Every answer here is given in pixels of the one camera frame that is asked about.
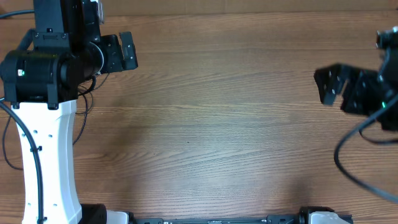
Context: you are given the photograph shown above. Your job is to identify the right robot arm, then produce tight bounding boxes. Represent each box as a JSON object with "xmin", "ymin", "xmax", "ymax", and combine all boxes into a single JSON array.
[{"xmin": 313, "ymin": 38, "xmax": 397, "ymax": 203}]

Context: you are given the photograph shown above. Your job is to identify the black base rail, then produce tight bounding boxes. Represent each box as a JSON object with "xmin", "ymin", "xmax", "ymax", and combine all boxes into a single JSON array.
[{"xmin": 129, "ymin": 206, "xmax": 354, "ymax": 224}]

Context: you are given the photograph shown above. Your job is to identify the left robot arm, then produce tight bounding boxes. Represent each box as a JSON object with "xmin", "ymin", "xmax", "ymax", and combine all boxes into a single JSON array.
[{"xmin": 1, "ymin": 0, "xmax": 138, "ymax": 224}]

